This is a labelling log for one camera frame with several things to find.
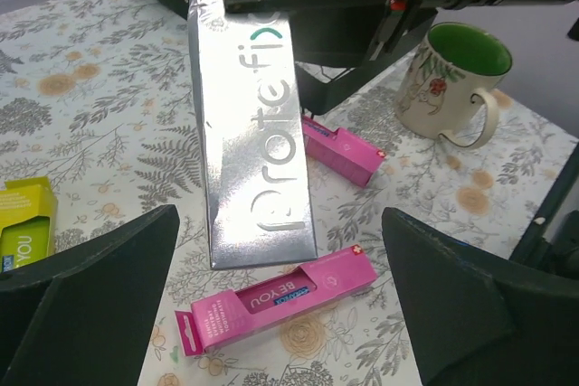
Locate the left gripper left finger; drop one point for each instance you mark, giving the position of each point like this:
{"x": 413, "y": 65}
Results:
{"x": 84, "y": 316}

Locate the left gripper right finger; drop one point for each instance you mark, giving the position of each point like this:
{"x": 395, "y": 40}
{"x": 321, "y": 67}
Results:
{"x": 475, "y": 318}

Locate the pink toothpaste box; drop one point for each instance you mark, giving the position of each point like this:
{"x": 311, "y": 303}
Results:
{"x": 342, "y": 151}
{"x": 229, "y": 316}

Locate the silver toothpaste box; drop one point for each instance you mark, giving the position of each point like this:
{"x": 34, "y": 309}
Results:
{"x": 248, "y": 117}

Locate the yellow toothpaste box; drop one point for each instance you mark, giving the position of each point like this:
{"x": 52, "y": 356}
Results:
{"x": 28, "y": 211}

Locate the green mug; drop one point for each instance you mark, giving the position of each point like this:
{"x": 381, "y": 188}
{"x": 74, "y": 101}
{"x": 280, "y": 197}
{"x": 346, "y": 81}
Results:
{"x": 446, "y": 92}

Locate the floral table mat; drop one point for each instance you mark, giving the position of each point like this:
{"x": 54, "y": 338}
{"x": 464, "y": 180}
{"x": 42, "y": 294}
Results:
{"x": 96, "y": 96}

